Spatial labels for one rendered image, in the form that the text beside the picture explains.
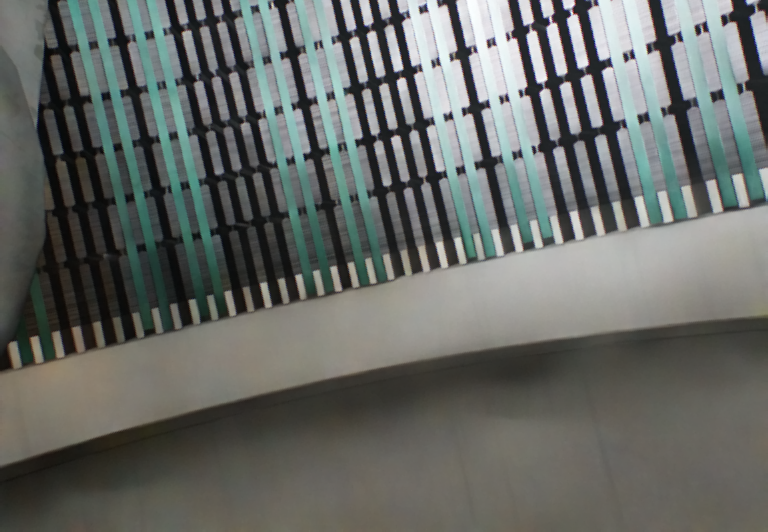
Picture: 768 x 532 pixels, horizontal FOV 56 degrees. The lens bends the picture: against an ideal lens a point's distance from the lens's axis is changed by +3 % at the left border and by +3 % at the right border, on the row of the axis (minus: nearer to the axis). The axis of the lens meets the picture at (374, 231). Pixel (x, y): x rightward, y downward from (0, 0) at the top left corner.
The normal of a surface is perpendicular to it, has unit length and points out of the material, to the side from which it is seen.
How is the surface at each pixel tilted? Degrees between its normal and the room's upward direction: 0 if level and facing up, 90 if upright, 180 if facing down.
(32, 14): 96
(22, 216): 95
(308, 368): 90
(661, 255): 90
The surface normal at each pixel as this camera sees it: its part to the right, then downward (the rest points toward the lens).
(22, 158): 0.77, -0.22
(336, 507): -0.07, -0.01
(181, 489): 0.15, -0.07
